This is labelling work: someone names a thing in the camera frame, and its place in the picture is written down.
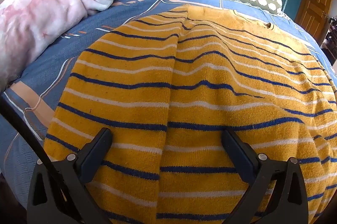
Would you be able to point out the pink floral fleece blanket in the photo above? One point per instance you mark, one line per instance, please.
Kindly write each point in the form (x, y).
(52, 5)

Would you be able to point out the blue plaid bed sheet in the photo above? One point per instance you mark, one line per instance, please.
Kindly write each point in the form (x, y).
(110, 26)

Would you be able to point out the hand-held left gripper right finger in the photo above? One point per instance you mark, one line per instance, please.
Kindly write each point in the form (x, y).
(238, 154)

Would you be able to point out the yellow striped knit sweater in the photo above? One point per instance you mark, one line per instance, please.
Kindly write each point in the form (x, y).
(200, 108)

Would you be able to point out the wooden door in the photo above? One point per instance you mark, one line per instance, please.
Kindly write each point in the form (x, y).
(314, 5)

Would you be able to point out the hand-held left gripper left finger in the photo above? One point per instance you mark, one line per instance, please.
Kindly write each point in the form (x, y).
(95, 154)

